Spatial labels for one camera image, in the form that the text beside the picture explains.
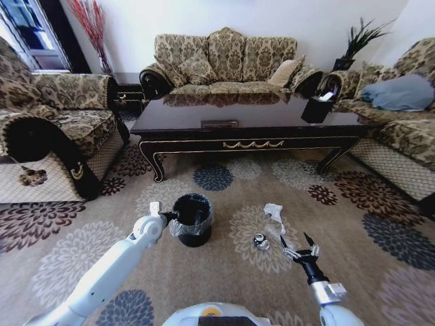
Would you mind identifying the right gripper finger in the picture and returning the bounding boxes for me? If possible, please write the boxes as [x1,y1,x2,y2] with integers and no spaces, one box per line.
[302,232,321,257]
[279,234,300,261]

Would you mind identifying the black trash bin with liner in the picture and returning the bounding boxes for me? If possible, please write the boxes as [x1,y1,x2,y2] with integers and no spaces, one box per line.
[169,192,214,248]

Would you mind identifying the crumpled white paper trash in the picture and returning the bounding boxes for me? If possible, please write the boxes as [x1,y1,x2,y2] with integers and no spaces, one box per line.
[263,202,288,236]

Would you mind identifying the white robot front shell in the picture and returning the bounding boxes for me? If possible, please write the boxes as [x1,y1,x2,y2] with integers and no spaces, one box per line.
[162,302,273,326]

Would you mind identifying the dark wooden coffee table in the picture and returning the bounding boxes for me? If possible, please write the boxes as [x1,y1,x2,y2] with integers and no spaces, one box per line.
[129,90,379,183]

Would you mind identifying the dark side table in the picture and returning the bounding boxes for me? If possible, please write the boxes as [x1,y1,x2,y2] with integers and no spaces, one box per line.
[109,71,147,117]

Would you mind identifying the black tissue box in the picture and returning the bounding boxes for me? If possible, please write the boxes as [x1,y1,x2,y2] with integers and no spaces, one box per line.
[300,90,336,125]

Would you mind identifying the patterned armchair with blue cushion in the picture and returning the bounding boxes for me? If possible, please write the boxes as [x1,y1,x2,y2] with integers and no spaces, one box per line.
[319,37,435,219]

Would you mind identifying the patterned square cushion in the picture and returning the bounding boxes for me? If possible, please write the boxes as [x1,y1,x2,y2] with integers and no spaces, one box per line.
[176,53,219,86]

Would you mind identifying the patterned armchair with dark arm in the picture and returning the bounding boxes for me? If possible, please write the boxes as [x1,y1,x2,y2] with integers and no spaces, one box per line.
[0,35,132,205]

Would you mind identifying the patterned three-seat sofa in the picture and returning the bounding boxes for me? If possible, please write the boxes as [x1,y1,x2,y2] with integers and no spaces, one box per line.
[139,26,326,100]

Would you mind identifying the beige square cushion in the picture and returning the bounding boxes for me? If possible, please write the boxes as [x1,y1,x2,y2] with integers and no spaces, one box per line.
[267,55,307,88]

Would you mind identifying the blue-grey cushion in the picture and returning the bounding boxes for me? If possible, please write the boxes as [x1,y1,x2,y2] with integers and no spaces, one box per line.
[360,74,435,113]

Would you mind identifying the red decorative branches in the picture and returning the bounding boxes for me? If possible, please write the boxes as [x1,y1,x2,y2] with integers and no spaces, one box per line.
[65,0,114,75]

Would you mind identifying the green potted plant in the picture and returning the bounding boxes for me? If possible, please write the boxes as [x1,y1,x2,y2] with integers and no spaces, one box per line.
[332,16,398,73]

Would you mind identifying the white framed window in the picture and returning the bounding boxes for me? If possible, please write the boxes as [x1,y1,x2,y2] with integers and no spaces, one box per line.
[0,0,73,74]

